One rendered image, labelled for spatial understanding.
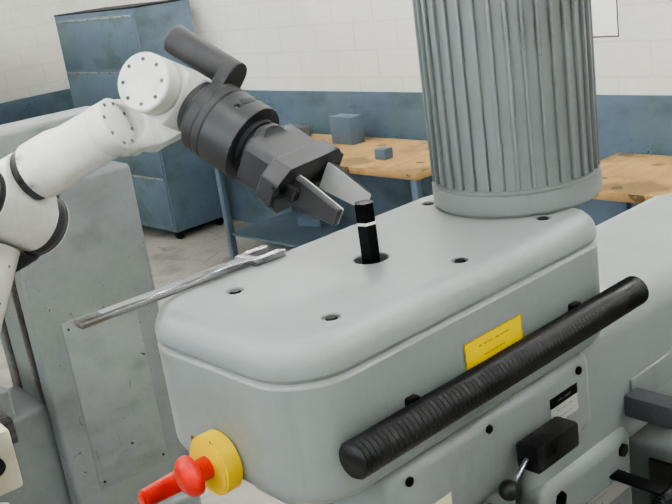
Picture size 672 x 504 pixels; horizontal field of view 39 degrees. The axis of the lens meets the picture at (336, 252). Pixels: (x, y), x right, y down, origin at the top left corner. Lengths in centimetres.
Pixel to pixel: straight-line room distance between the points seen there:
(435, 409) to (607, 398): 38
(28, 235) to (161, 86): 27
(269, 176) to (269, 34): 689
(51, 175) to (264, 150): 29
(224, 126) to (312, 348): 31
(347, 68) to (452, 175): 613
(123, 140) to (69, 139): 6
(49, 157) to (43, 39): 962
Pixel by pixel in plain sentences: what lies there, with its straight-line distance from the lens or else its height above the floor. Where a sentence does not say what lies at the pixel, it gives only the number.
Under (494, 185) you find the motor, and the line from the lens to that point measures 108.
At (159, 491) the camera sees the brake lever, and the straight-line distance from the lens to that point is 102.
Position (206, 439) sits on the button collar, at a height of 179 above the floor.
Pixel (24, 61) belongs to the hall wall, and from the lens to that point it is 1066.
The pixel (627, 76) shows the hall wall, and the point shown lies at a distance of 575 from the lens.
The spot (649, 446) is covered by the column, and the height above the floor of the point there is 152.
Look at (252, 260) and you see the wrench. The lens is 103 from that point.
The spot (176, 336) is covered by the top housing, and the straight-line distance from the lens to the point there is 92.
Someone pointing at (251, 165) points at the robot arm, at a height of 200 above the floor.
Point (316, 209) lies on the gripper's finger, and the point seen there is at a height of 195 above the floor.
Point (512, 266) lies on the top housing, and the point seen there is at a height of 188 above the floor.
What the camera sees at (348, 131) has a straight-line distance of 684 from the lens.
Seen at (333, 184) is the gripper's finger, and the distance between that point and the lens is 103.
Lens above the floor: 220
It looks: 17 degrees down
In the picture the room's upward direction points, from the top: 8 degrees counter-clockwise
